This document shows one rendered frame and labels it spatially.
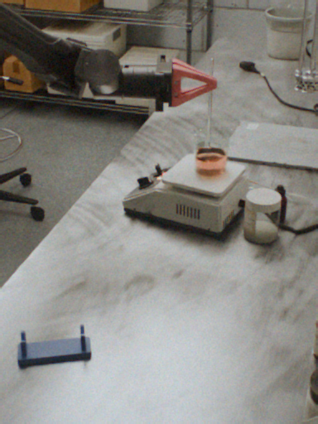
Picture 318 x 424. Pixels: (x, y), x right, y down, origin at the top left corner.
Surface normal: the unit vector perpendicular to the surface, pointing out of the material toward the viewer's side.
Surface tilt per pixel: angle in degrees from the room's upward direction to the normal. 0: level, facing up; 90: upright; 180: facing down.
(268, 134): 0
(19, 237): 0
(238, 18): 90
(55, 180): 0
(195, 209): 90
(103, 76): 57
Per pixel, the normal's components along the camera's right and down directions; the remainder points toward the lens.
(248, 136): 0.00, -0.86
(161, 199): -0.48, 0.44
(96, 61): -0.03, -0.05
